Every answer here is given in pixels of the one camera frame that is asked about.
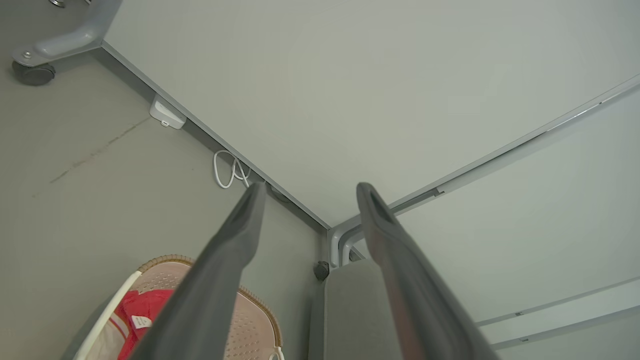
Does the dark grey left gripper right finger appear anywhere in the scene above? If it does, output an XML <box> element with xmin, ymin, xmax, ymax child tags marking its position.
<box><xmin>355</xmin><ymin>182</ymin><xmax>502</xmax><ymax>360</ymax></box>

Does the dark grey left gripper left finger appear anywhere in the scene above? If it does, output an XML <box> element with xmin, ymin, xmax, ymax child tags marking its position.
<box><xmin>129</xmin><ymin>181</ymin><xmax>268</xmax><ymax>360</ymax></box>

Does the red jersey with black print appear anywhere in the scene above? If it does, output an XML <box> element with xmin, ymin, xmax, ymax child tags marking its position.
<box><xmin>107</xmin><ymin>289</ymin><xmax>176</xmax><ymax>360</ymax></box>

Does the beige perforated laundry basket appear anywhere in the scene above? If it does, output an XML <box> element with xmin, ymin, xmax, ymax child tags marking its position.
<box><xmin>75</xmin><ymin>254</ymin><xmax>286</xmax><ymax>360</ymax></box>

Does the grey upholstered ottoman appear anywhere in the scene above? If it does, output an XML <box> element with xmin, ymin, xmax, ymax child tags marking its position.
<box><xmin>307</xmin><ymin>259</ymin><xmax>404</xmax><ymax>360</ymax></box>

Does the white power adapter box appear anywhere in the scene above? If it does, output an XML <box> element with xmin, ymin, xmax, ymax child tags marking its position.
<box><xmin>149</xmin><ymin>95</ymin><xmax>188</xmax><ymax>130</ymax></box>

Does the grey partition foot with bolt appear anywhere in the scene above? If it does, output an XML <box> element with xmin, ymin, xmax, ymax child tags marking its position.
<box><xmin>11</xmin><ymin>0</ymin><xmax>123</xmax><ymax>69</ymax></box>

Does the grey partition corner post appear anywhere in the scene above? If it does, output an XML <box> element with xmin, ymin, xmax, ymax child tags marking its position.
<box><xmin>327</xmin><ymin>214</ymin><xmax>369</xmax><ymax>269</ymax></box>

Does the white looped cable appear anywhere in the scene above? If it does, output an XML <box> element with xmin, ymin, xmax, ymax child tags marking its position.
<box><xmin>213</xmin><ymin>149</ymin><xmax>252</xmax><ymax>190</ymax></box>

